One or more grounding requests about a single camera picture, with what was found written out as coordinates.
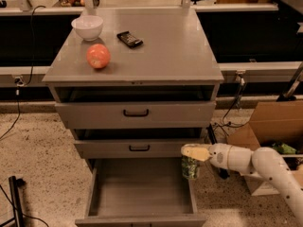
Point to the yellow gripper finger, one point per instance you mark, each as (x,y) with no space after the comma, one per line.
(198,152)

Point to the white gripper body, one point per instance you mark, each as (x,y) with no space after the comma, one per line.
(219,155)

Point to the green soda can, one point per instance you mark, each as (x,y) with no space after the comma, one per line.
(190,168)

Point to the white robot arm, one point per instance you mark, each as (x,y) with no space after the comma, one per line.
(264,163)

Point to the bottom grey drawer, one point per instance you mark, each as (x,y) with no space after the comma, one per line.
(140,192)

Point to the grey drawer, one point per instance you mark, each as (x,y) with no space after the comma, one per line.
(140,148)
(140,192)
(135,115)

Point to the grey drawer cabinet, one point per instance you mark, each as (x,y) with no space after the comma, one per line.
(174,63)

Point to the middle grey drawer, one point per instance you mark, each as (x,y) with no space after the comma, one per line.
(140,148)

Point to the top grey drawer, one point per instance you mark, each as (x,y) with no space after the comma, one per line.
(135,115)

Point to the green snack bag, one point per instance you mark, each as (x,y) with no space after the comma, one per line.
(283,148)

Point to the cardboard box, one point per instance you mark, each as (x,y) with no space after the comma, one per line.
(269,123)

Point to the black chip bag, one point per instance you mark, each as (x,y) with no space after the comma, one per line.
(129,39)

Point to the orange red apple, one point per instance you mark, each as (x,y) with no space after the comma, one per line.
(98,56)

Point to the white bowl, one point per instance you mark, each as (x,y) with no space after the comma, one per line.
(88,27)

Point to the black stand leg left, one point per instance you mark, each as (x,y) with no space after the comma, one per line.
(14,200)

